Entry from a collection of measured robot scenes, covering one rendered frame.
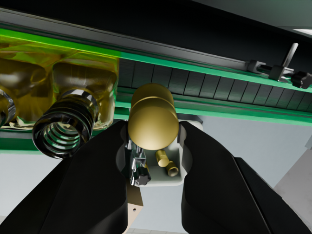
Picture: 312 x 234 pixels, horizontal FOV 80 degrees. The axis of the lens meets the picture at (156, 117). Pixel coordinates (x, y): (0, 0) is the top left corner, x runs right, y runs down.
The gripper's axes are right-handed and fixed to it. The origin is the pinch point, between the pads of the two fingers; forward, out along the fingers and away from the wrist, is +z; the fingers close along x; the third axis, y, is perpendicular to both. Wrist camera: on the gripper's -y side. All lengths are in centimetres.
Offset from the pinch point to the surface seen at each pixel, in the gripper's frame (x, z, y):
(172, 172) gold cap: 8, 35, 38
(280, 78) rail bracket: 23.5, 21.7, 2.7
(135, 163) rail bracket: -2.8, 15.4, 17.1
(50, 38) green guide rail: -12.6, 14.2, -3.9
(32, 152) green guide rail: -18.4, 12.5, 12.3
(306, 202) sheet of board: 162, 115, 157
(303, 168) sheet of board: 166, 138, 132
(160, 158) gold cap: 3.1, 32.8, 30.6
